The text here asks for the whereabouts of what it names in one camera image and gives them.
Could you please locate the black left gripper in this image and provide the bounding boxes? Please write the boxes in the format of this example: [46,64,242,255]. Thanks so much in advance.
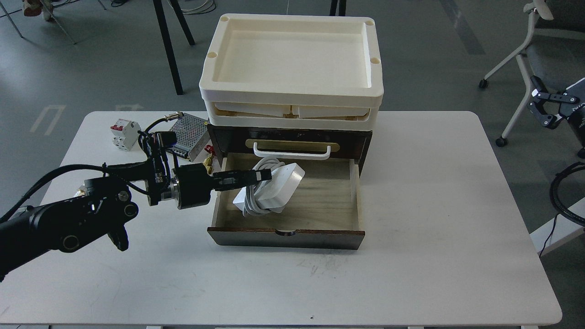
[176,163,272,210]

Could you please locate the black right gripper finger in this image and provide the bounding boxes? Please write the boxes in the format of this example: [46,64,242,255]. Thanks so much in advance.
[529,75,581,130]

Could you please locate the white power strip with cable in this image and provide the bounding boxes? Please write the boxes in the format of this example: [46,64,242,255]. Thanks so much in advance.
[233,156,305,217]

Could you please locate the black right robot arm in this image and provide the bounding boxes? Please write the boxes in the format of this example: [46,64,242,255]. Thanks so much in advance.
[528,75,585,159]

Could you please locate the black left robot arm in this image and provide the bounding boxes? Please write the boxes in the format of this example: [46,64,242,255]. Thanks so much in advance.
[0,129,272,278]

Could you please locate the white office chair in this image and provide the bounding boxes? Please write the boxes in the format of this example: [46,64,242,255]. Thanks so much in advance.
[479,0,585,147]

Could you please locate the metal mesh power supply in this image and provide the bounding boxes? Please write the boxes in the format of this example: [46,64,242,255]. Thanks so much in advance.
[167,112,210,162]

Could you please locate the open wooden drawer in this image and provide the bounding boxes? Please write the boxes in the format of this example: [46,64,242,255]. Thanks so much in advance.
[207,158,365,250]

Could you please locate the cream plastic stacked trays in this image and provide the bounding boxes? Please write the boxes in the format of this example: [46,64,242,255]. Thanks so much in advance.
[199,13,384,131]

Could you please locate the white red circuit breaker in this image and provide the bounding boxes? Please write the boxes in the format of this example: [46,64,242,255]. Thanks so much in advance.
[110,119,141,151]

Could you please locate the silver white pipe fitting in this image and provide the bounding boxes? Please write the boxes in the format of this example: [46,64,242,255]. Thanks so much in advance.
[74,185,87,197]

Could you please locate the black table legs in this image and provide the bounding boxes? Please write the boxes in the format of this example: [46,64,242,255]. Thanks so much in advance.
[153,0,196,96]

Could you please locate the white drawer handle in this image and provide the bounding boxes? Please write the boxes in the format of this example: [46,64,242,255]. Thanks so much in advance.
[253,142,331,160]

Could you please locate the black corrugated cable conduit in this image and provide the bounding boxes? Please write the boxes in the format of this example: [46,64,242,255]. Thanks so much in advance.
[549,162,585,227]

